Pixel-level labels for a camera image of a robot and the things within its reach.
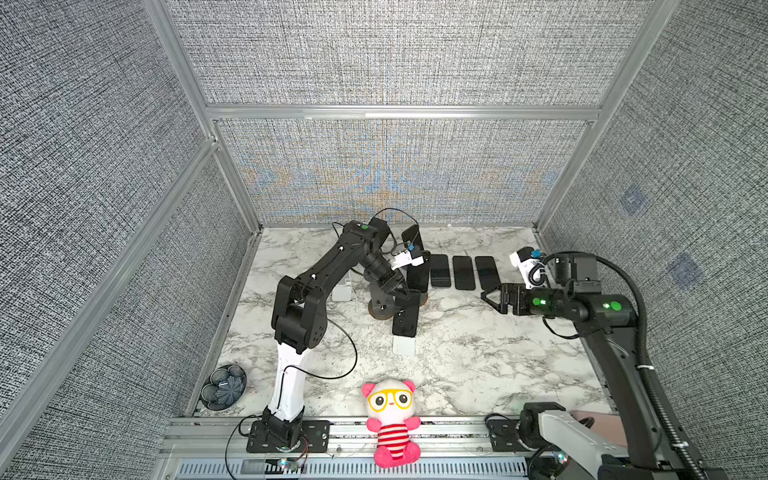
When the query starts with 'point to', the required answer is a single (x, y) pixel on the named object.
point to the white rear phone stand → (343, 290)
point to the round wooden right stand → (423, 298)
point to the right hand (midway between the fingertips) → (496, 292)
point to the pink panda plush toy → (389, 406)
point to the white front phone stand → (404, 347)
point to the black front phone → (406, 314)
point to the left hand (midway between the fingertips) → (404, 293)
